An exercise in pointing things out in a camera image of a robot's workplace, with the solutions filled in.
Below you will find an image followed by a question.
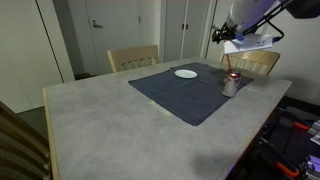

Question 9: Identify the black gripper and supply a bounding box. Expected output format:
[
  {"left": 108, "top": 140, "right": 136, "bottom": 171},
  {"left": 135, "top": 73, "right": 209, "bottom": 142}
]
[{"left": 211, "top": 22, "right": 238, "bottom": 44}]

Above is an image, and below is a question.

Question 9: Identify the red plastic straw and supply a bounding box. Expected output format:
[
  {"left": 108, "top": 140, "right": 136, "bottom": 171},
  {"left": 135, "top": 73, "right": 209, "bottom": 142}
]
[{"left": 226, "top": 54, "right": 233, "bottom": 72}]

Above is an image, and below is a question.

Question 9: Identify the red and silver soda can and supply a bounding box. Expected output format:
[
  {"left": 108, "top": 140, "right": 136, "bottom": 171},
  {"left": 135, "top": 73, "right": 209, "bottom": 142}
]
[{"left": 221, "top": 68, "right": 242, "bottom": 98}]

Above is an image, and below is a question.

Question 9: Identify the light wooden slat-back chair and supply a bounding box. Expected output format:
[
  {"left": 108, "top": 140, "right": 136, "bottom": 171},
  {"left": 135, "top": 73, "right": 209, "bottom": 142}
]
[
  {"left": 106, "top": 44, "right": 160, "bottom": 74},
  {"left": 219, "top": 43, "right": 282, "bottom": 76},
  {"left": 0, "top": 100, "right": 54, "bottom": 180}
]

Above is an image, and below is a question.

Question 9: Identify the small white plate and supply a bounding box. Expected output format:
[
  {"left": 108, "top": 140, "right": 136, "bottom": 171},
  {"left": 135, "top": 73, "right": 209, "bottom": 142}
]
[{"left": 174, "top": 68, "right": 199, "bottom": 80}]

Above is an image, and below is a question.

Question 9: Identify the dark blue cloth mat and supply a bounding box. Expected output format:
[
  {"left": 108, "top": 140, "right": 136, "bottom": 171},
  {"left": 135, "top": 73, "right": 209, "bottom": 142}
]
[{"left": 128, "top": 61, "right": 255, "bottom": 127}]

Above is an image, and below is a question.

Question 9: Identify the black and orange bar clamp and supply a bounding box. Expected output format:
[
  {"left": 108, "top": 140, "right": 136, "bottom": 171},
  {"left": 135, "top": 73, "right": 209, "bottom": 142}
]
[
  {"left": 278, "top": 105, "right": 320, "bottom": 133},
  {"left": 256, "top": 136, "right": 301, "bottom": 179}
]

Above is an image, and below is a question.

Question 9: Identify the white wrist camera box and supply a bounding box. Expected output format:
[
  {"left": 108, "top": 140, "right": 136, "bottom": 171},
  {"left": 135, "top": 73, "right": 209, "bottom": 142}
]
[{"left": 223, "top": 33, "right": 275, "bottom": 56}]

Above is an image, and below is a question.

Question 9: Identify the black camera cable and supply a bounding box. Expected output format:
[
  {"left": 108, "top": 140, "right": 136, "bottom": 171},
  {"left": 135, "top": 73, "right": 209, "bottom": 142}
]
[{"left": 243, "top": 0, "right": 296, "bottom": 43}]

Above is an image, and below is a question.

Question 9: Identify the aluminium profile rail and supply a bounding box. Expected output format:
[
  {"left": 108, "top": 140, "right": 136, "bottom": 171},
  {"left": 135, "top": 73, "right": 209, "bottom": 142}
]
[
  {"left": 301, "top": 154, "right": 320, "bottom": 180},
  {"left": 310, "top": 119, "right": 320, "bottom": 145}
]

